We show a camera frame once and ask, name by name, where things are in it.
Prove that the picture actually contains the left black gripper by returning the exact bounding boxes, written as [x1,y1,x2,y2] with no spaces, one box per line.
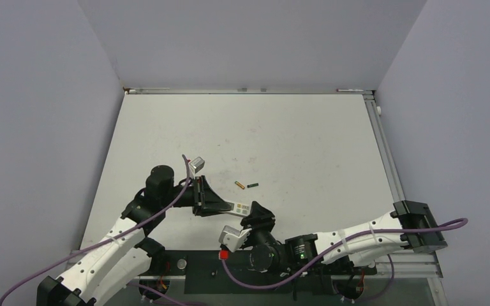
[161,175,230,217]

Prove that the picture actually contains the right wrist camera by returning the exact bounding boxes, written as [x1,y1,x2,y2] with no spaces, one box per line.
[218,225,251,252]

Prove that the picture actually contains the white remote control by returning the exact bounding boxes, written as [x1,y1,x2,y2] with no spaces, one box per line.
[223,202,251,217]

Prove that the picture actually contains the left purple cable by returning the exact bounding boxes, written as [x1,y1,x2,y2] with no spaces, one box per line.
[0,154,193,306]

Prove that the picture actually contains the aluminium frame rail back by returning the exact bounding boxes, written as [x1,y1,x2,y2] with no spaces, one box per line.
[123,87,374,96]

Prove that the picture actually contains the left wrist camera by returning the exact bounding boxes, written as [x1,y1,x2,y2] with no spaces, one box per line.
[188,157,205,173]

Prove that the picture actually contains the gold AAA battery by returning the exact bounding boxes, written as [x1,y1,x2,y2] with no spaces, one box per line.
[234,181,246,189]

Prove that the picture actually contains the aluminium frame rail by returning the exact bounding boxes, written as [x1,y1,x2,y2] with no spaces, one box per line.
[123,87,374,96]
[364,94,442,279]

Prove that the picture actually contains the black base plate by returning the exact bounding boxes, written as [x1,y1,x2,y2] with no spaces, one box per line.
[139,250,377,296]

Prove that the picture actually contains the aluminium frame rail right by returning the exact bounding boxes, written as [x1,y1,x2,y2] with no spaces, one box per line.
[364,94,442,279]

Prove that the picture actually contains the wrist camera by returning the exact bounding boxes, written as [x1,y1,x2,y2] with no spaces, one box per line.
[218,225,251,252]
[188,157,205,173]

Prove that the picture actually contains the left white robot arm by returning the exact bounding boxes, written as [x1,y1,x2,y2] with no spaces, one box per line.
[36,165,234,305]

